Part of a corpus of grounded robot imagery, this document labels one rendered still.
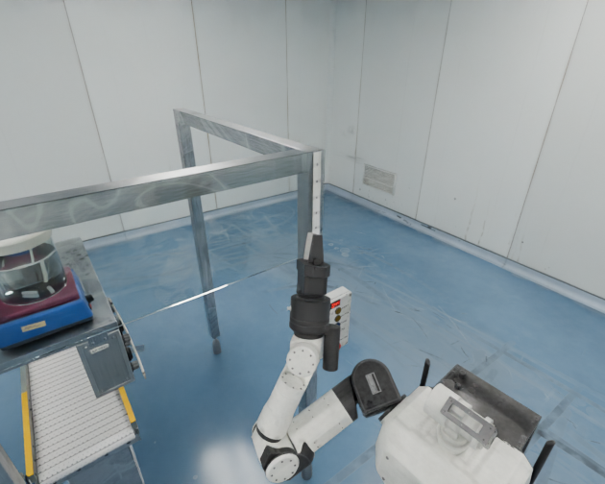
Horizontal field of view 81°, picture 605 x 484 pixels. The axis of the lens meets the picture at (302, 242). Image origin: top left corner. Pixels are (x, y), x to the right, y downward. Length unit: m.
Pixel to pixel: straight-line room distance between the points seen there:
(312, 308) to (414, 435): 0.33
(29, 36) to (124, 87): 0.82
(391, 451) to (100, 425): 0.95
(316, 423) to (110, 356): 0.59
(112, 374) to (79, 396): 0.40
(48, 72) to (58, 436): 3.47
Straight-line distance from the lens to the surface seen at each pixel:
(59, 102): 4.36
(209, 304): 2.53
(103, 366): 1.16
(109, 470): 1.69
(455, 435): 0.82
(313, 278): 0.73
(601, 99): 3.73
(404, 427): 0.87
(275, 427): 0.88
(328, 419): 0.93
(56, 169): 4.46
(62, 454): 1.44
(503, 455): 0.90
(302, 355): 0.76
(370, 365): 0.93
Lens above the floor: 1.97
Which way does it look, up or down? 28 degrees down
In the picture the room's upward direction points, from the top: straight up
